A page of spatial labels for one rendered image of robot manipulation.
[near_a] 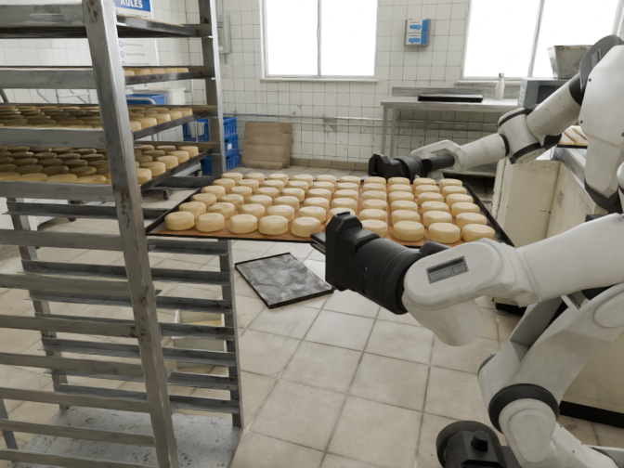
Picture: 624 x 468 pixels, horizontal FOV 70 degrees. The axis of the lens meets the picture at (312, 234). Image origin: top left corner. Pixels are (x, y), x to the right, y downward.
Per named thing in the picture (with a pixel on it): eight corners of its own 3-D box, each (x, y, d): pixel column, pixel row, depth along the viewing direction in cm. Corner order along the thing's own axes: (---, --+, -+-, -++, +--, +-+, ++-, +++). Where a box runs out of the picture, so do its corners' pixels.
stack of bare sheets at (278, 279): (333, 292, 260) (333, 288, 259) (269, 309, 243) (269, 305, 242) (290, 255, 310) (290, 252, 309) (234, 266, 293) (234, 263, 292)
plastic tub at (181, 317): (180, 331, 223) (176, 303, 217) (225, 327, 227) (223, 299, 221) (175, 370, 196) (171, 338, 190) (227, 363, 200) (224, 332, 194)
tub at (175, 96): (149, 106, 479) (147, 86, 472) (188, 107, 472) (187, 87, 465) (131, 110, 446) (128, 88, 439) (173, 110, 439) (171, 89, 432)
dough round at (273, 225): (255, 227, 80) (255, 216, 79) (282, 224, 81) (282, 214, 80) (263, 237, 75) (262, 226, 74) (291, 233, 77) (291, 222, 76)
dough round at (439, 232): (431, 231, 78) (432, 220, 77) (461, 235, 76) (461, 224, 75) (424, 240, 73) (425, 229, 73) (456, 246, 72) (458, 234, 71)
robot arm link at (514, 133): (453, 148, 128) (517, 127, 128) (467, 180, 125) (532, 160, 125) (463, 131, 117) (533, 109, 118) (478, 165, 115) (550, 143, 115)
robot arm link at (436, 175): (391, 162, 122) (418, 157, 129) (403, 200, 122) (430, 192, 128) (421, 147, 113) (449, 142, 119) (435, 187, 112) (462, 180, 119)
